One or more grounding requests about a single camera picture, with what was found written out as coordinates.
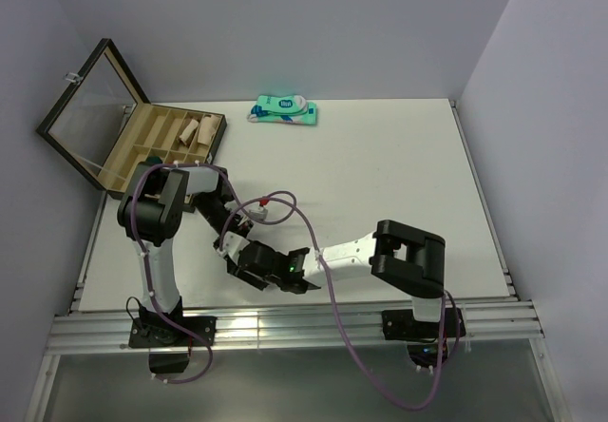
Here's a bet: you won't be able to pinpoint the dark green patterned sock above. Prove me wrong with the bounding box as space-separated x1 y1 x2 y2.
145 156 162 164

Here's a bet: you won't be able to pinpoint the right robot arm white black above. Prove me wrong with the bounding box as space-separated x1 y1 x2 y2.
217 220 446 336

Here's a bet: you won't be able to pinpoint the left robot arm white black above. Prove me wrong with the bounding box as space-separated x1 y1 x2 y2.
117 160 253 345

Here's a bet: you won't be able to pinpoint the mint green folded socks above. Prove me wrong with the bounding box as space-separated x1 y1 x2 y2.
247 95 317 125

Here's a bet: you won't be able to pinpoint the beige rolled sock right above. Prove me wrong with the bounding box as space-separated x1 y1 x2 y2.
197 115 220 146

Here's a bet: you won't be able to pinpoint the beige rolled sock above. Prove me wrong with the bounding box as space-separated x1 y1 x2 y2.
197 115 220 146
178 119 200 146

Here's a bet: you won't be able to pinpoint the beige rolled sock left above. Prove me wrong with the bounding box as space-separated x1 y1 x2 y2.
178 119 200 146

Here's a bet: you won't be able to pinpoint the black wooden organizer box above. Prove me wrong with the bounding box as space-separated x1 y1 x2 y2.
36 38 227 200

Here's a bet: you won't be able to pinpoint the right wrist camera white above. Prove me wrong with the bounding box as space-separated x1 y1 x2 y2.
216 232 250 264

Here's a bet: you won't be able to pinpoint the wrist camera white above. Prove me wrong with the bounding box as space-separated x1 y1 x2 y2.
246 197 269 222
216 232 250 264

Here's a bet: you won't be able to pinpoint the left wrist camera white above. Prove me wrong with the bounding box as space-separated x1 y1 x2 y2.
246 197 269 222

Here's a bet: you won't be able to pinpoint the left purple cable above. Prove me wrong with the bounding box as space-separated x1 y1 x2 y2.
130 163 298 385

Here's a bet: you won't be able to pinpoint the purple cable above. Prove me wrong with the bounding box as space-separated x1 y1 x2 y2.
130 163 298 385
218 201 465 412

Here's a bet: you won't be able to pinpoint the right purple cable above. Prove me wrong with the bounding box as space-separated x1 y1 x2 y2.
218 201 465 412

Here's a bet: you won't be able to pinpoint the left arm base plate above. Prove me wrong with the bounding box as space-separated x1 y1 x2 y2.
128 316 218 349

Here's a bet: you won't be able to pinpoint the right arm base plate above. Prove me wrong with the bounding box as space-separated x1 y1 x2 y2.
381 308 466 342

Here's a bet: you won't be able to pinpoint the aluminium frame rail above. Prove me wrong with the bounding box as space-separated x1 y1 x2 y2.
45 300 544 355

